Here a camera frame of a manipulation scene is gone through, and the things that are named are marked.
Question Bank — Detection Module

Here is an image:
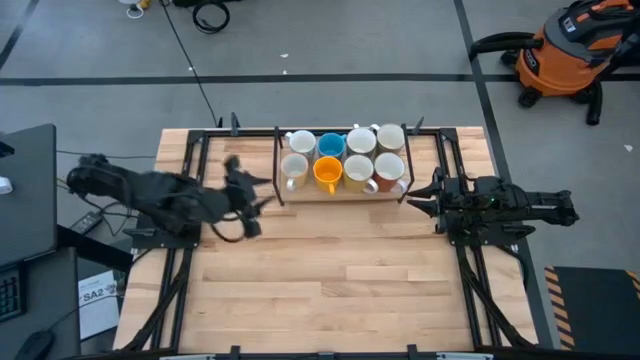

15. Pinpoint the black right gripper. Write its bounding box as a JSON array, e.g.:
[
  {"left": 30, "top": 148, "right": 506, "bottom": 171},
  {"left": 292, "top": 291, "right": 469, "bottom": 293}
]
[{"left": 406, "top": 167, "right": 477, "bottom": 234}]

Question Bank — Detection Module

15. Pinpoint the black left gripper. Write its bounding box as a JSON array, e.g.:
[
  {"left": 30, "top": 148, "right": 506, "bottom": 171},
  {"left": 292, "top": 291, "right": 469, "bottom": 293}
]
[{"left": 222, "top": 155, "right": 277, "bottom": 239}]

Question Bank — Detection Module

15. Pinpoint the white mug yellow pattern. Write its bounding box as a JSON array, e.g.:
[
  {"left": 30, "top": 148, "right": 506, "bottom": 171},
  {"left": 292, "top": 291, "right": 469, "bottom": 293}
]
[{"left": 280, "top": 152, "right": 310, "bottom": 193}]

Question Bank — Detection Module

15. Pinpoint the red-orange mug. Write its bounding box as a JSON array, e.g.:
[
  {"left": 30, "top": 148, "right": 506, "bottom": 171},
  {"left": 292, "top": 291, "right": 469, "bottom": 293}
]
[{"left": 373, "top": 151, "right": 410, "bottom": 195}]

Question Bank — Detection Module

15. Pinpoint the plain yellow mug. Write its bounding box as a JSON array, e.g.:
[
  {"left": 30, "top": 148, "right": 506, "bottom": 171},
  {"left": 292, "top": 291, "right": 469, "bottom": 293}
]
[{"left": 312, "top": 155, "right": 344, "bottom": 196}]

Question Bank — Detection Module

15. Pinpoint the grey-green mug white handle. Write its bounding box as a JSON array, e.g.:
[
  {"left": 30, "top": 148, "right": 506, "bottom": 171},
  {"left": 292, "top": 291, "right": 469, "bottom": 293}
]
[{"left": 369, "top": 122, "right": 407, "bottom": 155}]

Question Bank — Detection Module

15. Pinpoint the olive-yellow mug white handle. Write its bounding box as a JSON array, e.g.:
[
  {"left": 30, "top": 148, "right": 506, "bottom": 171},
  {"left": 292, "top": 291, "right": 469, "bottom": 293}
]
[{"left": 342, "top": 154, "right": 380, "bottom": 195}]

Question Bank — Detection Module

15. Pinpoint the light blue mug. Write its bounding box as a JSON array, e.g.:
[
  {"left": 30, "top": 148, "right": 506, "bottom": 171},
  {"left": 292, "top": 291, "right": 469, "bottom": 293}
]
[{"left": 317, "top": 132, "right": 348, "bottom": 160}]

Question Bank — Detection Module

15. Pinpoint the black-framed wooden mug rack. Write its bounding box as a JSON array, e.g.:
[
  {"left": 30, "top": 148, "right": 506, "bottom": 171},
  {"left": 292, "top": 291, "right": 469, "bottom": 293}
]
[{"left": 272, "top": 116, "right": 426, "bottom": 207}]

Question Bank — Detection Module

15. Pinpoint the black power adapter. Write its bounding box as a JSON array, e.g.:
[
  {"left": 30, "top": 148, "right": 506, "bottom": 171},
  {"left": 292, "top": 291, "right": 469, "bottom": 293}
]
[{"left": 69, "top": 210, "right": 105, "bottom": 235}]

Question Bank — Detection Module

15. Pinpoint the orange shop vacuum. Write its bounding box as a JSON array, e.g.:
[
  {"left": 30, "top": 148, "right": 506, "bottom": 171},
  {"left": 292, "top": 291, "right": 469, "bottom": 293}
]
[{"left": 468, "top": 0, "right": 640, "bottom": 126}]

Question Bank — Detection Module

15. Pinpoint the black hazard-striped floor mat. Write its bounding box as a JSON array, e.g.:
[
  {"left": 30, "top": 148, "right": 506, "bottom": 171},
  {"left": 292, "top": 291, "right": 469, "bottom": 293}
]
[{"left": 543, "top": 265, "right": 640, "bottom": 351}]

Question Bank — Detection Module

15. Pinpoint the white printed paper sheet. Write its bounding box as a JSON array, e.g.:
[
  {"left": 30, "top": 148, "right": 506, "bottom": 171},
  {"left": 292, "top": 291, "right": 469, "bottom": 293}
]
[{"left": 77, "top": 269, "right": 121, "bottom": 341}]

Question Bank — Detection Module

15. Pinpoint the black desk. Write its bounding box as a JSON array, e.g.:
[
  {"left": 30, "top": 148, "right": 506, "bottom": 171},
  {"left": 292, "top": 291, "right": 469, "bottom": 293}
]
[{"left": 0, "top": 123, "right": 58, "bottom": 269}]

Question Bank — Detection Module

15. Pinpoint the grey desk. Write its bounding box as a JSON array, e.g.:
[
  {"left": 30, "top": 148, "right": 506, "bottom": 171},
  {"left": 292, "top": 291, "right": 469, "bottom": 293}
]
[{"left": 0, "top": 247, "right": 81, "bottom": 360}]

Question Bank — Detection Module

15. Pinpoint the black keyboard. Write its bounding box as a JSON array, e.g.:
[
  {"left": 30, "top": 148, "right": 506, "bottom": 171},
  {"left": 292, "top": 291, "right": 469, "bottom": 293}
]
[{"left": 0, "top": 263, "right": 27, "bottom": 324}]

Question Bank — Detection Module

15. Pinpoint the black computer mouse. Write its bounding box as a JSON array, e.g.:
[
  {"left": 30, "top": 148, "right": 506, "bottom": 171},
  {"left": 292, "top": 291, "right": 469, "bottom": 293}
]
[{"left": 13, "top": 329, "right": 55, "bottom": 360}]

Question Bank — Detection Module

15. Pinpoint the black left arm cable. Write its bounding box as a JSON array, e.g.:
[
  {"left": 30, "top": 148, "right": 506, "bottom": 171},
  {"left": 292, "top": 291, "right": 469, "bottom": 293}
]
[{"left": 209, "top": 214, "right": 251, "bottom": 245}]

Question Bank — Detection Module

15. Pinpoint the black aluminium table frame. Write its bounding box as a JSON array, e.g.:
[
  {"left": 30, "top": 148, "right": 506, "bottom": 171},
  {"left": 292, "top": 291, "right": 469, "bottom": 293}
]
[{"left": 112, "top": 112, "right": 539, "bottom": 360}]

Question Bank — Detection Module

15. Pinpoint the thin black floor cable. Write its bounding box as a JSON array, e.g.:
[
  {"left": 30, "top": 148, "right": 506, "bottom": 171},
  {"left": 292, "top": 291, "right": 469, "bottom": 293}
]
[{"left": 158, "top": 0, "right": 221, "bottom": 127}]

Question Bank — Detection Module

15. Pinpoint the coiled black floor cable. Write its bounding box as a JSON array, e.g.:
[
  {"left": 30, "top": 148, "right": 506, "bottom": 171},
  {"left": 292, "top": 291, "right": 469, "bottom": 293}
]
[{"left": 192, "top": 0, "right": 232, "bottom": 35}]

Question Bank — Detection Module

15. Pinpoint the white cable ring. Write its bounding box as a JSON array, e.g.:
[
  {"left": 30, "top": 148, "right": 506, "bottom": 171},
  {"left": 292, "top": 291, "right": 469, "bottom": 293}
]
[{"left": 118, "top": 0, "right": 146, "bottom": 20}]

